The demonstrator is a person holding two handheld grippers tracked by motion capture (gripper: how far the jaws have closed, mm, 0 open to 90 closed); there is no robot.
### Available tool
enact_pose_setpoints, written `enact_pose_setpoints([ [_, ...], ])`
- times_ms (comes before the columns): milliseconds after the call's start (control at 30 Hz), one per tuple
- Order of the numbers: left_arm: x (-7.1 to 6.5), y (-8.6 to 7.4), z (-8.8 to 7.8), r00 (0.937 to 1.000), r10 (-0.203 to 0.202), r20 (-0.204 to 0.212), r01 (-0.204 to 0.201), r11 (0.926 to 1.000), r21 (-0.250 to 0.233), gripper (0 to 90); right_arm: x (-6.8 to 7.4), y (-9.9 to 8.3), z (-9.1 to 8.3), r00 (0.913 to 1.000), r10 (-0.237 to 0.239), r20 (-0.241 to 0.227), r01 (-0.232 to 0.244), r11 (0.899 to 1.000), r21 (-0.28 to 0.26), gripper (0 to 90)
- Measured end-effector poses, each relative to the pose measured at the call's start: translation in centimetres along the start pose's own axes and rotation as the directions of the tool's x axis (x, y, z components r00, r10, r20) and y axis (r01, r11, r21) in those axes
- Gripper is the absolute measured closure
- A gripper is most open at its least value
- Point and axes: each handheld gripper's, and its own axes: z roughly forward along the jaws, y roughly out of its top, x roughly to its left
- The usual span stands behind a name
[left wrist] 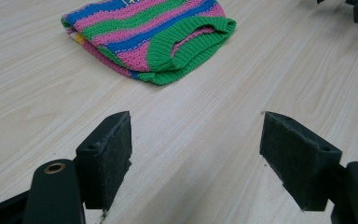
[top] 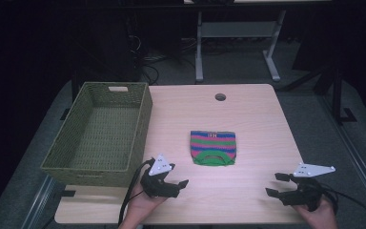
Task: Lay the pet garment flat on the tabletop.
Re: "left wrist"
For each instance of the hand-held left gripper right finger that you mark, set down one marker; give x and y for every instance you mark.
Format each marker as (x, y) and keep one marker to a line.
(301, 165)

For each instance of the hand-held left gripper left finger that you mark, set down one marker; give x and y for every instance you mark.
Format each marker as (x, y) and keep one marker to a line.
(105, 155)

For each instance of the striped knitted pet sweater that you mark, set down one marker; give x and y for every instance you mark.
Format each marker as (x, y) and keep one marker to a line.
(130, 34)

